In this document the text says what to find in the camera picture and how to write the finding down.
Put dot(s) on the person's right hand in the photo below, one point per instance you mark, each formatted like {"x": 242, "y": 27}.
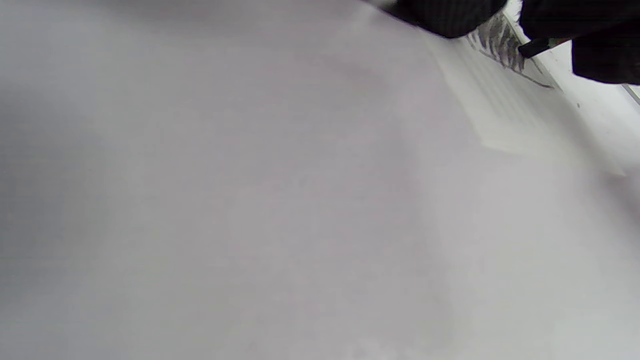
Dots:
{"x": 595, "y": 35}

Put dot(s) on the person's left hand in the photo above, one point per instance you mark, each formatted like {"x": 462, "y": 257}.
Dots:
{"x": 450, "y": 15}

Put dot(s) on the black yellow-label wax crayon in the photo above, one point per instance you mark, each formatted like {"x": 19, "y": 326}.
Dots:
{"x": 537, "y": 47}

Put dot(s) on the lined white paper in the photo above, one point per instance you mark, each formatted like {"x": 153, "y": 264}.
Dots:
{"x": 515, "y": 100}

